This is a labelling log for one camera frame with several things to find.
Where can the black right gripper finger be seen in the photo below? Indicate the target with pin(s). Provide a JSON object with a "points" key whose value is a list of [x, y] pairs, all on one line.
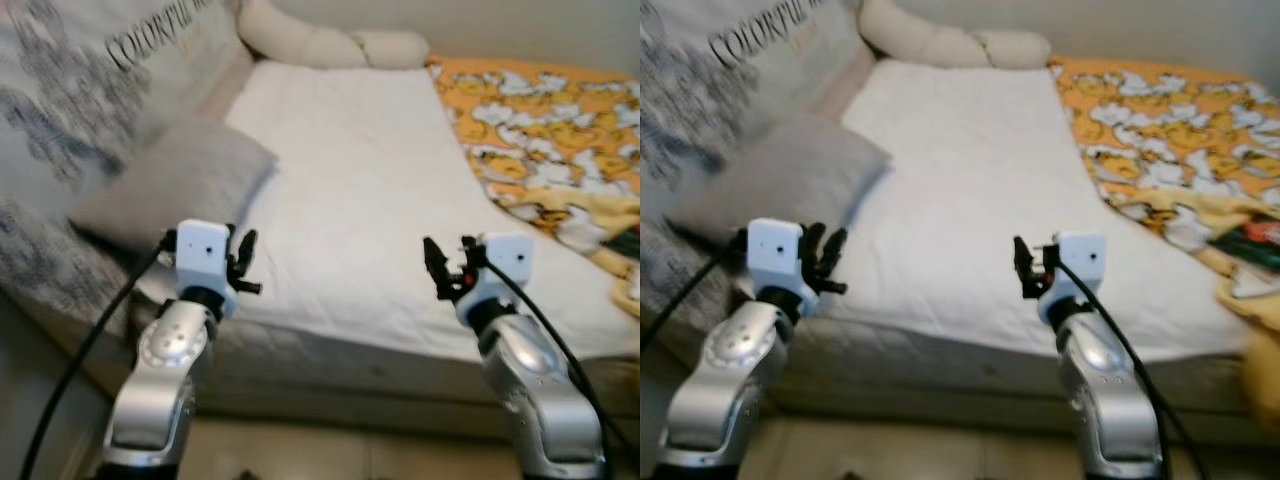
{"points": [[435, 268], [1025, 268]]}

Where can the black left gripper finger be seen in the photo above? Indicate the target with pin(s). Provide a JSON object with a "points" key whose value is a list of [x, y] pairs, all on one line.
{"points": [[233, 245], [813, 245], [834, 252], [248, 250]]}

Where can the grey rectangular pillow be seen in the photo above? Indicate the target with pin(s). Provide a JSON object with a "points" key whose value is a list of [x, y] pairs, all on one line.
{"points": [[170, 180], [790, 180]]}

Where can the yellow egg print blanket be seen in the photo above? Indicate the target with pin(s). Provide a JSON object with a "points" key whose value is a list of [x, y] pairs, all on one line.
{"points": [[1170, 130], [540, 130]]}

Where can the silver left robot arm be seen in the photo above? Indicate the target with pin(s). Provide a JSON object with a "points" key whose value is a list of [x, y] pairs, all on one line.
{"points": [[720, 380], [165, 380]]}

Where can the white quilted mattress pad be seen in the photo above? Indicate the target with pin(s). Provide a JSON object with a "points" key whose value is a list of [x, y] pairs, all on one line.
{"points": [[1000, 180], [380, 180]]}

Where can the grey bed mattress base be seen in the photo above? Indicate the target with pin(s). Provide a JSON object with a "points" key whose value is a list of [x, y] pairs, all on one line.
{"points": [[380, 385], [950, 385]]}

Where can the printed grey headboard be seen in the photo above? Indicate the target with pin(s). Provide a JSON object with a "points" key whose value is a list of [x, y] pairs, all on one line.
{"points": [[60, 80], [700, 80]]}

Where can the beige braided bolster pillow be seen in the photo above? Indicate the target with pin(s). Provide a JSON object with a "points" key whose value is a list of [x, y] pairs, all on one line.
{"points": [[940, 45], [320, 45]]}

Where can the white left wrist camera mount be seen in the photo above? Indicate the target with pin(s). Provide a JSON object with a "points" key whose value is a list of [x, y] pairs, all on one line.
{"points": [[775, 252], [203, 255]]}

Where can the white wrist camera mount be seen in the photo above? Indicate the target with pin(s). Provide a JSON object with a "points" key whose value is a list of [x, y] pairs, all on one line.
{"points": [[203, 255], [1080, 260], [775, 252], [507, 260]]}

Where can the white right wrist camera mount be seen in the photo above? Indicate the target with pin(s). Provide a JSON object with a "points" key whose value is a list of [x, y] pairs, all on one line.
{"points": [[1080, 260], [507, 260]]}

